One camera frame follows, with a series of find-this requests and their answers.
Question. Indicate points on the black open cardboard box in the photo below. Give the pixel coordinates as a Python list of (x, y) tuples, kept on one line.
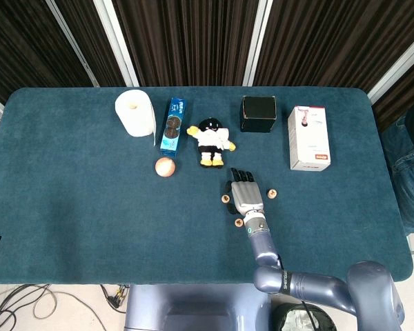
[(258, 113)]

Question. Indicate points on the orange wooden ball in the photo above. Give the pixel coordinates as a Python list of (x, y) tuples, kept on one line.
[(165, 167)]

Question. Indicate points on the person in blue jeans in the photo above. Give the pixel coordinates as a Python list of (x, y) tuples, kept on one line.
[(410, 172)]

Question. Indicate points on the blue Oreo cookie box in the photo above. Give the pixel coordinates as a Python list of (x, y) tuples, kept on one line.
[(172, 127)]

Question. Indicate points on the crumpled white paper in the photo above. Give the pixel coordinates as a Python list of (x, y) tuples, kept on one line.
[(296, 322)]

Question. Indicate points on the black white penguin plush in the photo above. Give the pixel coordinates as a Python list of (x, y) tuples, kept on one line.
[(212, 138)]

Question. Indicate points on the white product carton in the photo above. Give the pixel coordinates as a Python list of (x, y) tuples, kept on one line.
[(310, 141)]

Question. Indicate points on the white partition post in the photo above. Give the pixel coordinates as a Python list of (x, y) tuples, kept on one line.
[(257, 43), (117, 43), (396, 73), (72, 43)]

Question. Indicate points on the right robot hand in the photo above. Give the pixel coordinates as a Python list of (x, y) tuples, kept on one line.
[(246, 194)]

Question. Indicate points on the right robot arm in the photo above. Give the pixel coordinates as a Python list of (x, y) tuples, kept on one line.
[(262, 241)]

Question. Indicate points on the blue robot torso base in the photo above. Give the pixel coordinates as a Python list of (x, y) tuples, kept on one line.
[(196, 307)]

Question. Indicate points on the white toilet paper roll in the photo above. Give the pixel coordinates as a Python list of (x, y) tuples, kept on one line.
[(136, 117)]

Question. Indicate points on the teal table cloth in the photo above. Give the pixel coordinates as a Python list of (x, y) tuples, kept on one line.
[(89, 207)]

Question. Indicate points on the black trash bin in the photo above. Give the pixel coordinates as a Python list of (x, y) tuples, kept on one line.
[(277, 319)]

